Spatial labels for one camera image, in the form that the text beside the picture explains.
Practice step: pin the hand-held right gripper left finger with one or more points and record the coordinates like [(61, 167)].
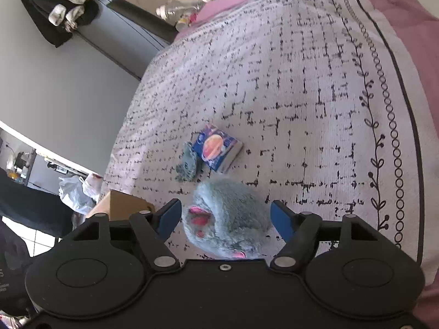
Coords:
[(169, 216)]

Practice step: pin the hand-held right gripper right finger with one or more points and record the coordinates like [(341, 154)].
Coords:
[(279, 217)]

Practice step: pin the grey-blue plush toy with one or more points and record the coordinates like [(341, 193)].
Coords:
[(229, 209)]

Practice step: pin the brown cardboard box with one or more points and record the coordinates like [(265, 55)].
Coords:
[(120, 204)]

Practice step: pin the small grey-green fuzzy item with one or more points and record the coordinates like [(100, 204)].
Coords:
[(188, 164)]

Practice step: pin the white garbage bag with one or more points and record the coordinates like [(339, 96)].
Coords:
[(93, 185), (73, 193)]

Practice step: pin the blue packet with orange print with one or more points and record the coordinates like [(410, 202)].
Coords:
[(216, 147)]

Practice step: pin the dark hanging cloth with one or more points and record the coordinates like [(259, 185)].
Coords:
[(31, 205)]

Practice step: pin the white black-patterned blanket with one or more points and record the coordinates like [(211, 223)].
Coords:
[(291, 75)]

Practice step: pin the paper cup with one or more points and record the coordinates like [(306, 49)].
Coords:
[(183, 24)]

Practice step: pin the clear plastic bottle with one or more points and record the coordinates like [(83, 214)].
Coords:
[(171, 10)]

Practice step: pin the hanging dark and white clothes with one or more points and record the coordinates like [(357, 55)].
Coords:
[(51, 24)]

